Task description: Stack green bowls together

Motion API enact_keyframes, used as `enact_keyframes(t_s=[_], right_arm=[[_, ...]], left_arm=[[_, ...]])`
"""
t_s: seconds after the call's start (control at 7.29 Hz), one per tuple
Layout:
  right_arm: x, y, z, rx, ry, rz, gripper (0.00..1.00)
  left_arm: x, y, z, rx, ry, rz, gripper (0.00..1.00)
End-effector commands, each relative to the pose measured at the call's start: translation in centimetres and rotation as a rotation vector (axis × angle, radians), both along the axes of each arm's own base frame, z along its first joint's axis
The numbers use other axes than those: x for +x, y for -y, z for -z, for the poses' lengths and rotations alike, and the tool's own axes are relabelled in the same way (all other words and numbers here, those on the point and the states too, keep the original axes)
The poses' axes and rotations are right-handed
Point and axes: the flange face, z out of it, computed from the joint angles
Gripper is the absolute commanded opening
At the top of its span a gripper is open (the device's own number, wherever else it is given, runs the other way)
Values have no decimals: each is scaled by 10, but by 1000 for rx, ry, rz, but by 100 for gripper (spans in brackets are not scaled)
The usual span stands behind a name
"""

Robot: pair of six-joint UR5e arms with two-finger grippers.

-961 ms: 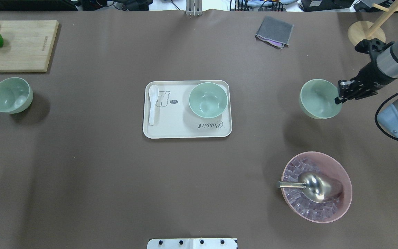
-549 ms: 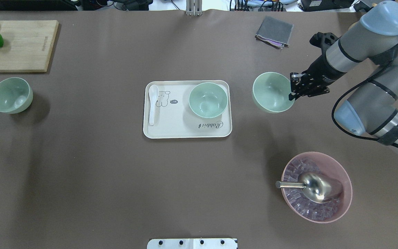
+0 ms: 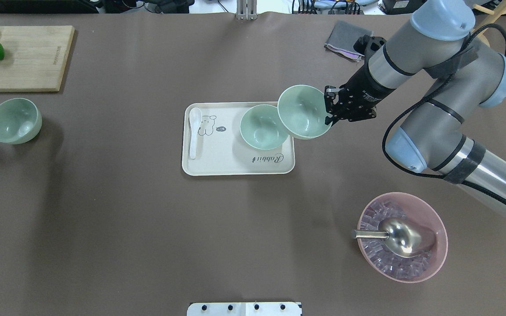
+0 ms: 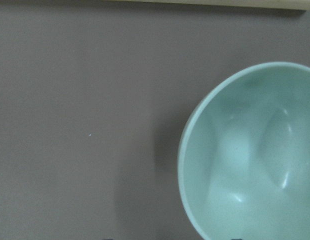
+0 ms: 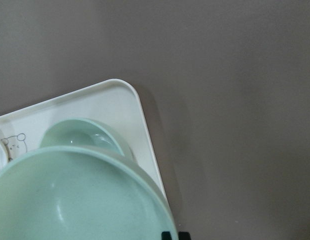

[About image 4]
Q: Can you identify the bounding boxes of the green bowl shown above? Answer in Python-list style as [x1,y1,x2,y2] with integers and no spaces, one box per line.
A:
[177,62,310,240]

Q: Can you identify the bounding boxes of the wooden cutting board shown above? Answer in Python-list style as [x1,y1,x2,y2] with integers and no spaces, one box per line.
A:
[99,0,310,11]

